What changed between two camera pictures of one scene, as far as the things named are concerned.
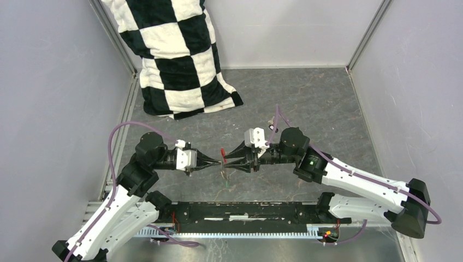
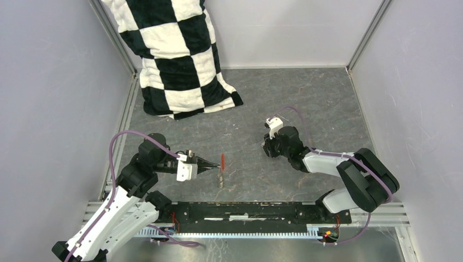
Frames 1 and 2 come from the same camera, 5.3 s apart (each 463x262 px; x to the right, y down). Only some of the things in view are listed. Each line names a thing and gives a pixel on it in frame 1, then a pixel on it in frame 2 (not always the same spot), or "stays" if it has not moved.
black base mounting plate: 248,216 stays
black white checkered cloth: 179,74 stays
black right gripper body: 253,158 to 274,146
